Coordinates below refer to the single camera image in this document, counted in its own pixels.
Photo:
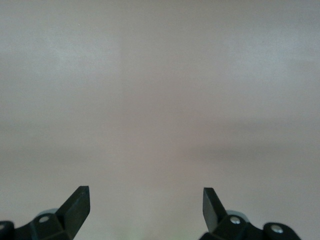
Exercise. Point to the brown table cover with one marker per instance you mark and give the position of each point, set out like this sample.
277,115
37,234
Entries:
160,100

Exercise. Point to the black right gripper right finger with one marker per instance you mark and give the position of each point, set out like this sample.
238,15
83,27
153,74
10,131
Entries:
212,212

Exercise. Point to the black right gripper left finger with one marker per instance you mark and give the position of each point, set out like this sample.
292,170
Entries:
72,212

